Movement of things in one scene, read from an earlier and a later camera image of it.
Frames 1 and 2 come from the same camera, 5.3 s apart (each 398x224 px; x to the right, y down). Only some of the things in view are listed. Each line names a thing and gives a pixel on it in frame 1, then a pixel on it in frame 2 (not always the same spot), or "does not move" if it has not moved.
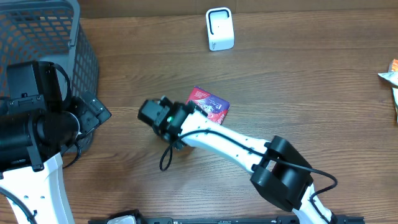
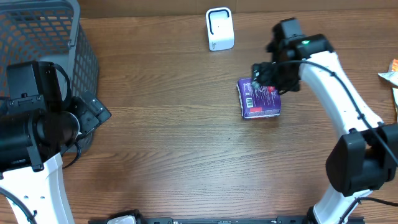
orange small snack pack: (393, 65) does not move
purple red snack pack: (215, 107) -> (257, 103)
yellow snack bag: (395, 92) does not move
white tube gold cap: (392, 76) does not move
